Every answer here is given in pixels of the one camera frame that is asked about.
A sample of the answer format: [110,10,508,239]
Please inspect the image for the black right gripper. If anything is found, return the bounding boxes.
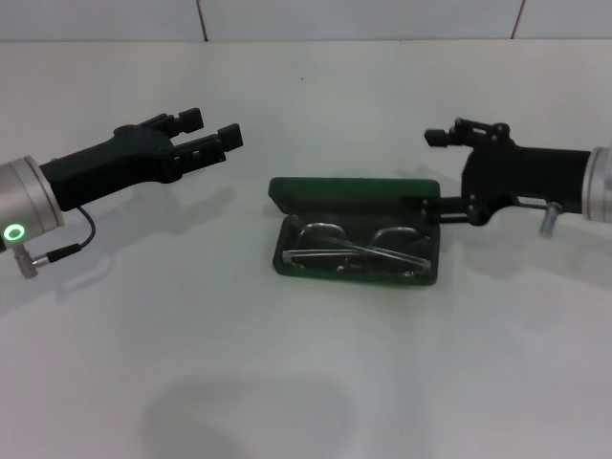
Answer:
[400,118,594,229]

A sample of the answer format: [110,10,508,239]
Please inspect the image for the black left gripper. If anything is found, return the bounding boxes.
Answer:
[40,108,246,211]

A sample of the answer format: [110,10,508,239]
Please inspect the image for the green glasses case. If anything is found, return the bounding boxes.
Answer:
[267,176,442,287]

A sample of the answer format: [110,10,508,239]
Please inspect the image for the clear white glasses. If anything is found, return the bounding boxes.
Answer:
[281,220,430,278]

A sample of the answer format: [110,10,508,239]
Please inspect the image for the silver right wrist stub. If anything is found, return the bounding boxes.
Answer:
[538,203,561,238]

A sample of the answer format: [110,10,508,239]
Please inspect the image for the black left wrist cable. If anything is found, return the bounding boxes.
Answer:
[16,205,95,278]

